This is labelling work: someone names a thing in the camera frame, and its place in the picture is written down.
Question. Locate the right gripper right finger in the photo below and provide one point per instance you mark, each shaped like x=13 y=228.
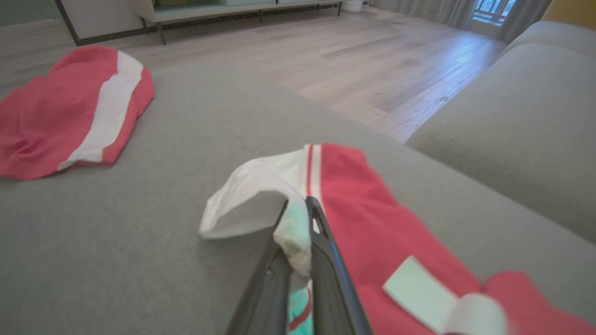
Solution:
x=333 y=288

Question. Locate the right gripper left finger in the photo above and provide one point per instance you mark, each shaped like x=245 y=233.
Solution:
x=267 y=298

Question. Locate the red white basketball jersey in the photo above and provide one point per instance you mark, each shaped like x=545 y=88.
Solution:
x=372 y=209

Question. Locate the red white-striped shorts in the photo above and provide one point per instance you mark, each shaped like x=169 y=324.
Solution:
x=46 y=116

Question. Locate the large grey sofa seat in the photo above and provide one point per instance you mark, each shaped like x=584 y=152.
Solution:
x=139 y=232

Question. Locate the small grey sofa module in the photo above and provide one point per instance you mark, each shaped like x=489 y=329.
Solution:
x=512 y=130

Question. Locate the grey curtain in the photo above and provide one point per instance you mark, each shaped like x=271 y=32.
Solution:
x=526 y=16
x=437 y=9

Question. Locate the grey sofa cushion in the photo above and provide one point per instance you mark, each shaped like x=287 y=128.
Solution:
x=558 y=37

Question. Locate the window with frame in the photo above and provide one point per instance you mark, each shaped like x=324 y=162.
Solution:
x=493 y=9

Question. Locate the white cabinet black frame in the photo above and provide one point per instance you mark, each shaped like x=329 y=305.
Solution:
x=102 y=16

